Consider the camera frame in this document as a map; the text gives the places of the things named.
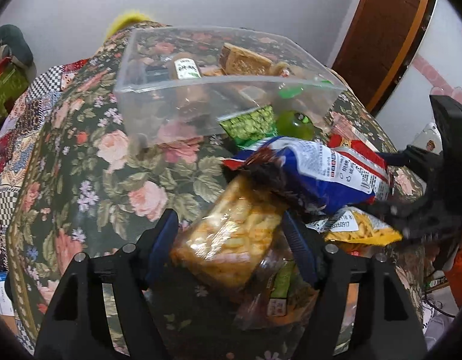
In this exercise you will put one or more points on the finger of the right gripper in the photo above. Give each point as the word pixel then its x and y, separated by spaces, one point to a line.
pixel 425 219
pixel 414 158

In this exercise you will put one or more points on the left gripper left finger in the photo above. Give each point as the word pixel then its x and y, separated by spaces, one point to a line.
pixel 75 325

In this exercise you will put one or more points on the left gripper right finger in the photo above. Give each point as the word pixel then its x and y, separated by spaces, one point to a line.
pixel 386 325

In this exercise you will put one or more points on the red snack bag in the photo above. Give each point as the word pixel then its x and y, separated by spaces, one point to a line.
pixel 345 145

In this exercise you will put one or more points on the yellow fries snack bag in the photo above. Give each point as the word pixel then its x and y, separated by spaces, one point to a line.
pixel 353 226

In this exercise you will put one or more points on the blue white snack bag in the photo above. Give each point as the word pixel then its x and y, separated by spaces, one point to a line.
pixel 311 175

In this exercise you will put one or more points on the green pastry pack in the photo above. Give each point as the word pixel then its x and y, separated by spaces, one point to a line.
pixel 300 81

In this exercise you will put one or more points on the clear fried snack pack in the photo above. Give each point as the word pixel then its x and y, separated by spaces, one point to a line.
pixel 226 245

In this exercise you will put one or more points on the brown cake pack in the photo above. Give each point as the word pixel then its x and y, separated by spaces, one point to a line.
pixel 235 60

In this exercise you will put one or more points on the small brown label pack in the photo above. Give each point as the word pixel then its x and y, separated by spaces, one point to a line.
pixel 186 69

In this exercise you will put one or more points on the orange balls snack bag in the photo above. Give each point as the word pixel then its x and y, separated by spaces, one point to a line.
pixel 277 294

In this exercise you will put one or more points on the white heart sticker door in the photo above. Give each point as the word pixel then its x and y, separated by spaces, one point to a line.
pixel 436 68

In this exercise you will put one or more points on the white blue paper box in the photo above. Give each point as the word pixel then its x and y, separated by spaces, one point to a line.
pixel 6 306

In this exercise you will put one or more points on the wooden wardrobe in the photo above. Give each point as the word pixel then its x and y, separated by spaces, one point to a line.
pixel 379 45

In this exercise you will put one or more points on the floral green bedspread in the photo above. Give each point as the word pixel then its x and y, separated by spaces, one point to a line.
pixel 84 191

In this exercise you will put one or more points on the green pea snack bag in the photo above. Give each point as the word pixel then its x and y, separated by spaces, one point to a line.
pixel 247 127

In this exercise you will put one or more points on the patchwork quilt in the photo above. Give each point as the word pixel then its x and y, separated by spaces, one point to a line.
pixel 18 134

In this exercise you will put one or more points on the clear plastic storage box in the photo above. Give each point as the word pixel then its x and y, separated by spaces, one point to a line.
pixel 157 108

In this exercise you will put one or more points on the green patterned box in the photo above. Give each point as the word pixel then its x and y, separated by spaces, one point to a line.
pixel 13 83

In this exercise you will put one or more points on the grey pillow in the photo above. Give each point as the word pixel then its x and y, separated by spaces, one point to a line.
pixel 14 46

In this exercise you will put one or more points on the yellow plush hoop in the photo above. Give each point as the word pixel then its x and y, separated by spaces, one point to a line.
pixel 126 19

